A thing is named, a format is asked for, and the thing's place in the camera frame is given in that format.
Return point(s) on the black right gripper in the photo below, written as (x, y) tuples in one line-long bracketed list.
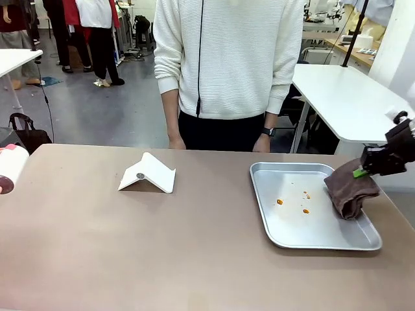
[(403, 136)]

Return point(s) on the brown towel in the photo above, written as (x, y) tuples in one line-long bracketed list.
[(351, 194)]

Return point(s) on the pink white lint roller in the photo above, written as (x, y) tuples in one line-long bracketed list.
[(11, 168)]

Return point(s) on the person's right forearm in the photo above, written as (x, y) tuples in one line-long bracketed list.
[(171, 113)]

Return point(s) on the person's left forearm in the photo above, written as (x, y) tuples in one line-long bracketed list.
[(270, 120)]

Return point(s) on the person's left hand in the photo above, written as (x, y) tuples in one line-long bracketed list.
[(262, 145)]

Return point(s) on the person's right hand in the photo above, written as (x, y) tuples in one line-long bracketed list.
[(177, 143)]

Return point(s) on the large white background table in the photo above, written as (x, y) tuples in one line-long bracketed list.
[(347, 100)]

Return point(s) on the small orange sauce stain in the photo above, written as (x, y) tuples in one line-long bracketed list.
[(307, 195)]

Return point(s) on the silver metal tray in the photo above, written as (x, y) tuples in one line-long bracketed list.
[(304, 226)]

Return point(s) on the round orange sauce stain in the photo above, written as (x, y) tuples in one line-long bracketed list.
[(279, 201)]

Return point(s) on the wooden workbench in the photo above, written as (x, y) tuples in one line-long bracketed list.
[(353, 52)]

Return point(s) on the black wrist watch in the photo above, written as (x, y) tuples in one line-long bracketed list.
[(268, 131)]

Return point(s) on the black stand pole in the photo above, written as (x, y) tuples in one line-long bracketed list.
[(355, 32)]

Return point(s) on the black trousers of person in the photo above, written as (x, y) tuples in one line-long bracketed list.
[(223, 133)]

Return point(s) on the white knit zip sweater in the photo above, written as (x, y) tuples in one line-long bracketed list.
[(227, 55)]

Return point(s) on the white folded roller stand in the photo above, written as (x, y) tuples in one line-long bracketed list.
[(152, 175)]

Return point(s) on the bystander in red white top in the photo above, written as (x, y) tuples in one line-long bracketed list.
[(99, 39)]

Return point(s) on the bystander in black trousers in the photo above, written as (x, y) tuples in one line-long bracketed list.
[(66, 35)]

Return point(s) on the teal cloth on floor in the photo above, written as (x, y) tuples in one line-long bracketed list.
[(51, 81)]

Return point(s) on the small white background table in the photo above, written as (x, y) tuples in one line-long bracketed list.
[(16, 60)]

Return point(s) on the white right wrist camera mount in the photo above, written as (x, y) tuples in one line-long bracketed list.
[(397, 116)]

